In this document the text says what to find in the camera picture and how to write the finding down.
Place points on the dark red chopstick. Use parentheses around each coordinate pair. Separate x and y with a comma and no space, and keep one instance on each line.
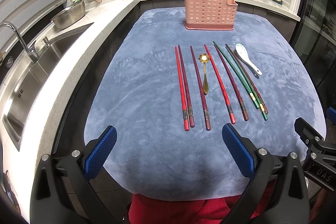
(235,88)

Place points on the steel mixing bowl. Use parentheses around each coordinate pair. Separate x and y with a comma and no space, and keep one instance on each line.
(69,15)

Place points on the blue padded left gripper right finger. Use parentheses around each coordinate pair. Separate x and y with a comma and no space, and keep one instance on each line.
(240,150)

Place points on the brown maroon chopstick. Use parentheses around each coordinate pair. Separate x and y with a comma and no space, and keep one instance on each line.
(248,79)

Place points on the red clothing of person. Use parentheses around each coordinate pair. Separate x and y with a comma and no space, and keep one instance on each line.
(148,210)

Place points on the dark maroon chopstick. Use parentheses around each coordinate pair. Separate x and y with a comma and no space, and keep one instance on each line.
(187,93)

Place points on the green chopstick gold band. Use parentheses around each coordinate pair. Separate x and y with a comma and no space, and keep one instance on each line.
(265,116)

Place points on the gold flower spoon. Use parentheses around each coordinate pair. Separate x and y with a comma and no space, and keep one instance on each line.
(204,59)

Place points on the white ceramic spoon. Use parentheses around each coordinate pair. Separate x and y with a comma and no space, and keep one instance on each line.
(243,54)

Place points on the stainless steel sink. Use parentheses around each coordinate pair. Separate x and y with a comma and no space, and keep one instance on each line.
(34,77)

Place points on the blue-grey plush table mat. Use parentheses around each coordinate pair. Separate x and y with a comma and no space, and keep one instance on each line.
(164,93)

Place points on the chrome sink faucet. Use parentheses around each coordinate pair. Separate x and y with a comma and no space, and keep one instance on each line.
(32,53)

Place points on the bright red chopstick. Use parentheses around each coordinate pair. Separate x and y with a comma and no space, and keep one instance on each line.
(183,98)

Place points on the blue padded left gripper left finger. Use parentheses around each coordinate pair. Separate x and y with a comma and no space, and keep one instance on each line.
(97,151)

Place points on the pink perforated utensil holder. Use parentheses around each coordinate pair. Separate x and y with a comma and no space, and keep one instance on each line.
(210,15)

